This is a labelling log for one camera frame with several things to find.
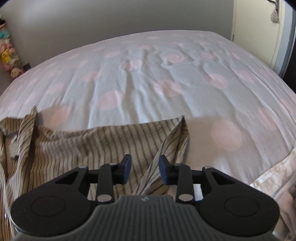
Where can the dark wall socket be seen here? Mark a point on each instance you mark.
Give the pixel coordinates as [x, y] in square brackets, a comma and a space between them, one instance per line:
[26, 66]

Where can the tan striped shirt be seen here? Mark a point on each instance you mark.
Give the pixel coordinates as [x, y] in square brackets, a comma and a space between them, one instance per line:
[69, 150]

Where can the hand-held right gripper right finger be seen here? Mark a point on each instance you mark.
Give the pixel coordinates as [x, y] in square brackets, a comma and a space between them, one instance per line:
[163, 170]

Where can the pink polka dot bed sheet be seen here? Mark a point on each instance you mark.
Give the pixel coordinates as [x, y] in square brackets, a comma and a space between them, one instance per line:
[161, 104]

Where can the pile of stuffed toys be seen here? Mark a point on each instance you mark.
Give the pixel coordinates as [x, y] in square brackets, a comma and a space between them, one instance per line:
[9, 55]

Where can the white quilted blanket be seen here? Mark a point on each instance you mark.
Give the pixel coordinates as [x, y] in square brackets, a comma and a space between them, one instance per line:
[277, 180]

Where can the grey hanging tassel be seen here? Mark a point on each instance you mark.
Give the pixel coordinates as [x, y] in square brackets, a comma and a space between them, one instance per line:
[274, 12]

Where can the cream door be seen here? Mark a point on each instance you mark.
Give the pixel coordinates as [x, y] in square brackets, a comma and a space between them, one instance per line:
[254, 27]

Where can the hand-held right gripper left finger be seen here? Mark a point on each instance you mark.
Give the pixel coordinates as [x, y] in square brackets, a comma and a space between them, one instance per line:
[126, 168]

